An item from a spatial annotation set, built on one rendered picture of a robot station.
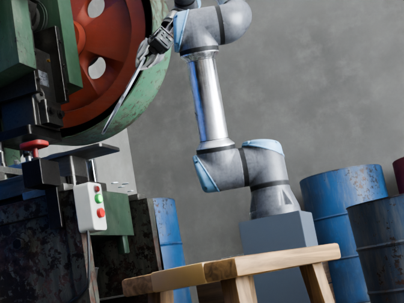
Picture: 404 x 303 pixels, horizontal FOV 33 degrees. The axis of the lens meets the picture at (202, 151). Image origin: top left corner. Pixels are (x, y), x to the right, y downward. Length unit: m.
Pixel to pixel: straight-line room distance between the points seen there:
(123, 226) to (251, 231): 0.53
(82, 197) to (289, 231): 0.58
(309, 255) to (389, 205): 1.28
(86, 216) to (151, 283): 0.81
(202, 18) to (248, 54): 3.67
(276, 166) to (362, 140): 3.36
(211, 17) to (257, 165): 0.45
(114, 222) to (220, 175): 0.46
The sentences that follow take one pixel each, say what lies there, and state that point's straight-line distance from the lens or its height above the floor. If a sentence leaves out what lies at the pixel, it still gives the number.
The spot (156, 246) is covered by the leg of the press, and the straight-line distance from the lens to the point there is 2.37.
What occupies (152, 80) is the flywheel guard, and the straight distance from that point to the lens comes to 2.62.
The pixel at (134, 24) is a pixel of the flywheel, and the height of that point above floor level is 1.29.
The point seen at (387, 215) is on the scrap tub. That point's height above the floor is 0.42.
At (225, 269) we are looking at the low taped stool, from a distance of 1.03.
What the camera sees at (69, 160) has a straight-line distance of 2.22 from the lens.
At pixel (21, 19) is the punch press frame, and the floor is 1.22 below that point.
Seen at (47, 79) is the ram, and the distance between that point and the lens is 2.41.
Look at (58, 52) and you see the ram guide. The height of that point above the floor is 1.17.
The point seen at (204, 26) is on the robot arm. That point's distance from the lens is 1.99.
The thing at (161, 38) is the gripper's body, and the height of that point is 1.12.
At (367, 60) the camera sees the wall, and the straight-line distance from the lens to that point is 5.44.
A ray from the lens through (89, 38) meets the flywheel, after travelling 2.77.
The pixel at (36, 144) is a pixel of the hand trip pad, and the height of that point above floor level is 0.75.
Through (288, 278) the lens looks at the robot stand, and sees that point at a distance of 1.92.
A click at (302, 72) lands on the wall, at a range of 5.50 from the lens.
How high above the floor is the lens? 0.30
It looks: 11 degrees up
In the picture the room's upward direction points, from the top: 10 degrees counter-clockwise
